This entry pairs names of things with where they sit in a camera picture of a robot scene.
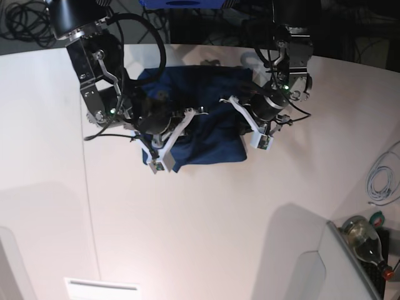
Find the blue box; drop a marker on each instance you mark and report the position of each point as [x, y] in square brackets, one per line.
[182, 4]

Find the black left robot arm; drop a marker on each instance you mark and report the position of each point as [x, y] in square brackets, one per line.
[282, 41]

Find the clear plastic bottle red cap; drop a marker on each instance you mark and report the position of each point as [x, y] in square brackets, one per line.
[366, 245]

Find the dark blue t-shirt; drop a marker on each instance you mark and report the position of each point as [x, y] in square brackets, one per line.
[213, 137]

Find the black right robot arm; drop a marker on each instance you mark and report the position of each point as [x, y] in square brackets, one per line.
[112, 98]

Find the green tape roll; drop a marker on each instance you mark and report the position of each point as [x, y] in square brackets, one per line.
[377, 219]

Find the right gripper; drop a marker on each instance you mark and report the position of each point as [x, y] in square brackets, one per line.
[154, 115]

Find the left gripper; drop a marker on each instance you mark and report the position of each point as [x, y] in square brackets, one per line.
[264, 109]

